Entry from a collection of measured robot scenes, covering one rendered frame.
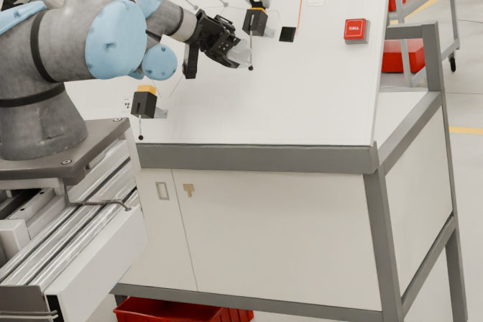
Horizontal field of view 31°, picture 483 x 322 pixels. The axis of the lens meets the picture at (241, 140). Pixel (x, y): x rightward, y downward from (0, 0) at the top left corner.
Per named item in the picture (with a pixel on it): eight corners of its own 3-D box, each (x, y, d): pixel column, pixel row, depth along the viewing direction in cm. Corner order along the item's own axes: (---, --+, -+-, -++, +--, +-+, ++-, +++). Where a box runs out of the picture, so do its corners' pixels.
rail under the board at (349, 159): (372, 175, 201) (369, 149, 199) (-3, 164, 259) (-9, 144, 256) (380, 165, 206) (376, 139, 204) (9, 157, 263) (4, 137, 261)
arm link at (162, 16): (118, 17, 196) (134, -17, 195) (157, 35, 203) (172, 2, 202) (134, 24, 190) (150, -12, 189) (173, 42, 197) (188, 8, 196)
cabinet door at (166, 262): (197, 292, 246) (169, 164, 233) (49, 275, 273) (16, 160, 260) (200, 288, 248) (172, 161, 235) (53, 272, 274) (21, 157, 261)
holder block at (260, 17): (249, 35, 218) (241, 29, 215) (254, 15, 219) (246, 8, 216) (263, 37, 216) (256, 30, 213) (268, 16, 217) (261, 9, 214)
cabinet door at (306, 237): (380, 313, 219) (360, 169, 206) (196, 292, 246) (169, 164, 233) (384, 307, 221) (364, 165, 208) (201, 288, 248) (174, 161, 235)
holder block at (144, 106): (146, 146, 230) (125, 136, 221) (154, 103, 233) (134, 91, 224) (162, 146, 228) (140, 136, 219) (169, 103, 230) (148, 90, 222)
